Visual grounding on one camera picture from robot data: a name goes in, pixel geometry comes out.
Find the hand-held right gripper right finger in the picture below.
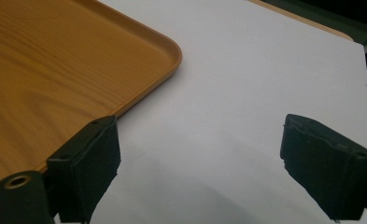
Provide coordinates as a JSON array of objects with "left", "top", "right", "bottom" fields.
[{"left": 279, "top": 113, "right": 367, "bottom": 222}]

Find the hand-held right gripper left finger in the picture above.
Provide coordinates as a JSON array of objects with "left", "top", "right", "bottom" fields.
[{"left": 46, "top": 115, "right": 122, "bottom": 224}]

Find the wooden tray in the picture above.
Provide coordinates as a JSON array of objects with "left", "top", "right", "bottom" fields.
[{"left": 0, "top": 0, "right": 183, "bottom": 208}]

